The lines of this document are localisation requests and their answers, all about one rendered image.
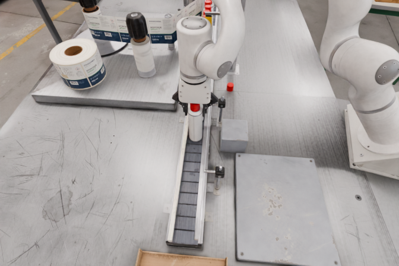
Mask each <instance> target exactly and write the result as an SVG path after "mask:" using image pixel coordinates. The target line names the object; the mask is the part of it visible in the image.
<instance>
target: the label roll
mask: <svg viewBox="0 0 399 266"><path fill-rule="evenodd" d="M49 57H50V60H51V61H52V63H53V64H54V66H55V68H56V70H57V71H58V73H59V75H60V76H61V78H62V79H63V81H64V83H65V84H66V86H67V87H69V88H71V89H74V90H84V89H88V88H92V87H94V86H96V85H98V84H99V83H101V82H102V81H103V80H104V78H105V77H106V73H107V72H106V68H105V65H104V63H103V61H102V58H101V56H100V53H99V50H98V48H97V45H96V44H95V43H94V42H93V41H92V40H90V39H83V38H78V39H71V40H67V41H64V42H62V43H60V44H58V45H57V46H55V47H54V48H53V49H52V50H51V52H50V54H49Z"/></svg>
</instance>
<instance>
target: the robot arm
mask: <svg viewBox="0 0 399 266"><path fill-rule="evenodd" d="M212 2H213V3H214V4H215V5H216V7H217V8H218V10H219V12H220V16H221V30H220V35H219V37H218V40H217V43H216V44H215V43H214V42H213V41H212V38H211V23H210V22H209V21H208V20H207V19H206V18H204V17H199V16H188V17H184V18H182V19H180V20H179V21H178V22H177V24H176V32H177V40H178V55H179V70H180V75H179V90H178V91H177V92H176V93H175V94H174V95H172V99H173V100H175V101H176V102H177V103H179V104H180V105H181V106H182V108H183V112H185V116H187V114H188V103H196V104H202V105H203V109H202V117H204V116H205V113H207V109H208V107H210V106H211V105H213V104H215V103H217V102H218V98H217V97H216V96H215V95H214V94H213V93H212V92H211V79H213V80H219V79H221V78H223V77H224V76H225V75H226V74H227V73H228V71H229V69H230V68H231V66H232V65H233V63H234V61H235V59H236V57H237V55H238V53H239V51H240V49H241V47H242V44H243V41H244V38H245V30H246V24H245V16H244V13H243V8H242V4H241V0H212ZM372 2H373V0H328V20H327V25H326V28H325V31H324V35H323V38H322V42H321V46H320V50H319V58H320V61H321V64H322V66H323V67H324V68H325V69H326V70H327V71H329V72H331V73H332V74H334V75H336V76H338V77H340V78H342V79H344V80H346V81H348V82H349V83H350V84H351V86H350V87H349V90H348V98H349V101H350V103H351V105H352V106H353V109H354V111H355V112H356V115H357V116H358V118H359V120H360V122H361V125H360V126H359V129H358V131H357V138H358V140H359V142H360V144H361V145H362V146H363V147H364V148H365V149H367V150H368V151H370V152H373V153H376V154H382V155H393V154H399V101H398V99H397V96H396V93H395V91H394V88H393V86H392V83H393V82H394V81H395V80H396V79H397V78H398V77H399V53H398V52H397V51H396V50H395V49H393V48H391V47H390V46H387V45H385V44H382V43H378V42H374V41H371V40H367V39H363V38H360V37H359V34H358V29H359V24H360V21H361V19H363V18H364V17H365V16H366V14H367V13H368V12H369V10H370V8H371V6H372Z"/></svg>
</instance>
